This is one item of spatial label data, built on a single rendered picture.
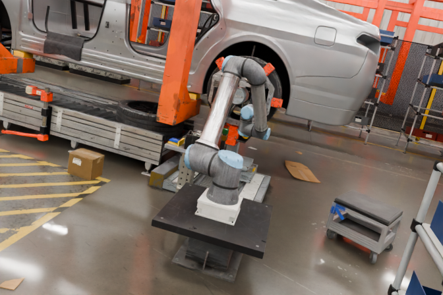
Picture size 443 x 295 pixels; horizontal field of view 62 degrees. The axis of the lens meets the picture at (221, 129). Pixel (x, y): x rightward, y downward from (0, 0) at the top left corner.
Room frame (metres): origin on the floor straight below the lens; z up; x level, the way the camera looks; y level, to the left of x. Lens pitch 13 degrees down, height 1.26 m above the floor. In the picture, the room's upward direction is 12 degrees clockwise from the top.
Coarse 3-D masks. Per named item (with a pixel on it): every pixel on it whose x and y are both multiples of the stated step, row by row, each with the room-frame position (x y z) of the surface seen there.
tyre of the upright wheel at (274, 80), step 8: (240, 56) 3.25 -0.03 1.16; (248, 56) 3.24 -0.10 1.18; (264, 64) 3.20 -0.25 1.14; (216, 72) 3.28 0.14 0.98; (272, 72) 3.18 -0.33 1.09; (272, 80) 3.17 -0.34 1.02; (280, 80) 3.37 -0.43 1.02; (208, 88) 3.29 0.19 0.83; (280, 88) 3.22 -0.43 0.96; (208, 96) 3.28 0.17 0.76; (280, 96) 3.22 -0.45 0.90; (208, 104) 3.29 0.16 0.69; (272, 112) 3.16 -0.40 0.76
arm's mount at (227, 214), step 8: (200, 200) 1.90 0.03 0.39; (208, 200) 1.92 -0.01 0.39; (240, 200) 2.02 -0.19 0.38; (200, 208) 1.90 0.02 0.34; (208, 208) 1.89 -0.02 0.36; (216, 208) 1.88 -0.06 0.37; (224, 208) 1.87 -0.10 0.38; (232, 208) 1.88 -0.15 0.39; (240, 208) 2.08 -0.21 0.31; (208, 216) 1.89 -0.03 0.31; (216, 216) 1.88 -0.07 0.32; (224, 216) 1.87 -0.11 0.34; (232, 216) 1.86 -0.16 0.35; (232, 224) 1.86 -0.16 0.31
